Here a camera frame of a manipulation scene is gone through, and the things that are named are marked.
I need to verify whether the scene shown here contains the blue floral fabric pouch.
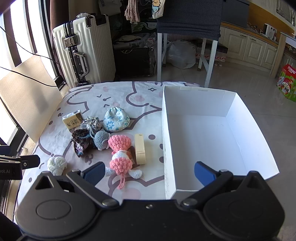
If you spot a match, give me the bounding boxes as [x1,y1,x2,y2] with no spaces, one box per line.
[103,107,130,132]

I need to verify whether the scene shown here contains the silver braided cord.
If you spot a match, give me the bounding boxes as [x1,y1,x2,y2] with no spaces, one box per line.
[80,116,104,137]

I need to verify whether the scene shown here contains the dark brown crochet pouch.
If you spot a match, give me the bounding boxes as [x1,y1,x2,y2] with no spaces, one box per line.
[71,128,96,158]

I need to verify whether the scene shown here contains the colourful printed carton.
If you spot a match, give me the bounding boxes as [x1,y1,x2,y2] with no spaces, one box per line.
[277,64,296,102]

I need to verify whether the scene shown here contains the cream kitchen cabinets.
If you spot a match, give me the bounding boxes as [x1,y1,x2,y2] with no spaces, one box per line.
[218,22,278,70]

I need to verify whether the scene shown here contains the white yarn ball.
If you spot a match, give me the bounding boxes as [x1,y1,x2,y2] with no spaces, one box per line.
[47,156,67,176]

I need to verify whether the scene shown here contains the thin black cable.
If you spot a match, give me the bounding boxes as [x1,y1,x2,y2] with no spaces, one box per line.
[0,67,58,88]
[0,27,58,63]

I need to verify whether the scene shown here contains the wooden-framed counter table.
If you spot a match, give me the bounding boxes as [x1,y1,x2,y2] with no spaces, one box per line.
[270,31,296,78]

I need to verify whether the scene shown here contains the hanging pink scarf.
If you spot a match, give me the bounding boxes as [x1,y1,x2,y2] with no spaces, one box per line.
[125,0,142,24]

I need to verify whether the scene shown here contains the cartoon print tote bag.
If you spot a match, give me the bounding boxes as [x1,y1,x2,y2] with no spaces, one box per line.
[151,0,167,19]

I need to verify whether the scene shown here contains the translucent plastic bag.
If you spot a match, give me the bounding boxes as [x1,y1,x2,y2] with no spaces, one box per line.
[167,39,197,69]

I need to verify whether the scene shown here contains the black bag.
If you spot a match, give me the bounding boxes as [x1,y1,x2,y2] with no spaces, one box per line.
[113,46,155,80]

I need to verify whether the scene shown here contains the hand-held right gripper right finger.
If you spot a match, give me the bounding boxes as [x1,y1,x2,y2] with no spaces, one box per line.
[180,161,267,208]

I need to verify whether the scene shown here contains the white countertop appliance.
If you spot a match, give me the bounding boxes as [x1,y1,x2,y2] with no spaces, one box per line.
[262,23,277,39]

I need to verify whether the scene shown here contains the yellow tissue pack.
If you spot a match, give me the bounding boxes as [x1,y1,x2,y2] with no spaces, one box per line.
[62,109,84,132]

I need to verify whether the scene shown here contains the white cardboard box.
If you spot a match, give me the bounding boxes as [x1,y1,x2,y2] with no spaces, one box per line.
[161,86,280,200]

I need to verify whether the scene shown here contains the wooden block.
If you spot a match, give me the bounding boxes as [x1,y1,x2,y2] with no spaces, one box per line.
[134,133,147,165]

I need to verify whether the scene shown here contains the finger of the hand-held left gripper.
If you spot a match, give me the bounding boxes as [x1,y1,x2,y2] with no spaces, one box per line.
[13,155,41,169]

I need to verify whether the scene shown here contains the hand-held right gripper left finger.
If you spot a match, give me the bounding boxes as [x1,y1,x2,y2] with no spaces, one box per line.
[35,161,121,208]

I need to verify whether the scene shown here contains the white cartoon printed blanket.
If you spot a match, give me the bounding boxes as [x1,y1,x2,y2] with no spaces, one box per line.
[16,81,201,209]

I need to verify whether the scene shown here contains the cardboard sheet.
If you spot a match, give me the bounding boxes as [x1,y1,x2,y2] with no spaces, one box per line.
[0,56,63,143]

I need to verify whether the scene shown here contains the cream hard-shell suitcase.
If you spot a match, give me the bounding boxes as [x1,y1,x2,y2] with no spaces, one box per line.
[52,14,116,87]

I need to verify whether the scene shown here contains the grey crochet toy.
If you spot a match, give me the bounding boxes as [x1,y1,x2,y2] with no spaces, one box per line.
[90,130,110,151]

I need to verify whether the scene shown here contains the pink crochet doll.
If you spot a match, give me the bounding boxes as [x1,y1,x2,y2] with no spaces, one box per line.
[105,135,143,190]

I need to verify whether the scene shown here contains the white chair with dark cover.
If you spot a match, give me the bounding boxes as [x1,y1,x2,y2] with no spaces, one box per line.
[156,0,223,88]

